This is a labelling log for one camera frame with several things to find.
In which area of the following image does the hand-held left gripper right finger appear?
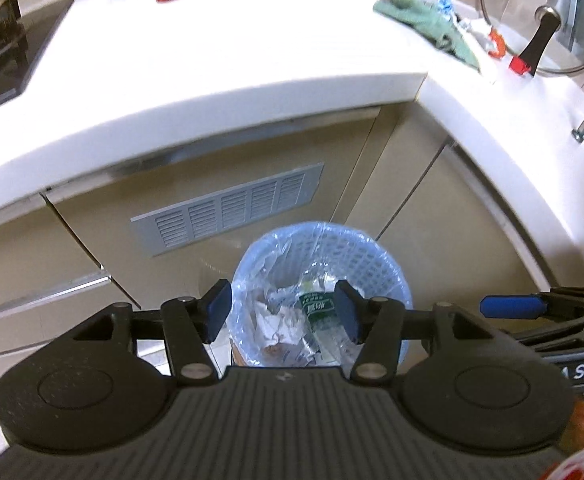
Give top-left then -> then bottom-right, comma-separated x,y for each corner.
333,279 -> 495,387

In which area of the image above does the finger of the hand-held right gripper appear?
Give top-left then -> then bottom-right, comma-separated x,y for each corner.
510,311 -> 584,359
479,286 -> 584,321

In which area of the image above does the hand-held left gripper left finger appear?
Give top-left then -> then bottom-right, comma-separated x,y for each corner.
74,279 -> 233,387

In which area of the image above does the plastic bottle white green cap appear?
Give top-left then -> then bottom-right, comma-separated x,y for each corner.
297,272 -> 357,361

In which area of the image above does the blue mesh waste basket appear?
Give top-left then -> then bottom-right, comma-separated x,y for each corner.
231,221 -> 413,368

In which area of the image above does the white paper wrapper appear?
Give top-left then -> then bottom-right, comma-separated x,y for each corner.
253,302 -> 305,358

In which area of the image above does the small red plastic piece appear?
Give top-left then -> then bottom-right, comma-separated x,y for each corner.
509,56 -> 536,77

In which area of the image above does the orange mesh net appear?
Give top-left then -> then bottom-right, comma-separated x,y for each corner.
488,28 -> 507,59

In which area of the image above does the beige cabinet door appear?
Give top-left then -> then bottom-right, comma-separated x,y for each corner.
377,142 -> 562,301

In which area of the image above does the grey cabinet vent grille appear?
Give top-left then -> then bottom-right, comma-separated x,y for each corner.
130,161 -> 326,259

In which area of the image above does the narrow beige cabinet panel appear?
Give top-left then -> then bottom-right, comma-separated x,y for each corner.
344,102 -> 452,241

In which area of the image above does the beige vented cabinet panel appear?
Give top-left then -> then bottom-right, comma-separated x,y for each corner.
44,105 -> 393,311

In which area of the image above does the beige cabinet drawer front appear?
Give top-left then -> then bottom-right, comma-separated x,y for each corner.
0,195 -> 140,376

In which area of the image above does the small crumpled white wrapper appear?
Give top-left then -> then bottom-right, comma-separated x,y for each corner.
452,12 -> 492,46

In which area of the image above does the green cloth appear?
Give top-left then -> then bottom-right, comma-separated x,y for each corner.
373,0 -> 483,74

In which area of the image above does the black glass gas hob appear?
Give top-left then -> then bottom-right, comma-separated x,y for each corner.
0,0 -> 75,121

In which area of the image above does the glass pot lid black handle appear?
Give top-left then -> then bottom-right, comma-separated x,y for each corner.
479,0 -> 584,78

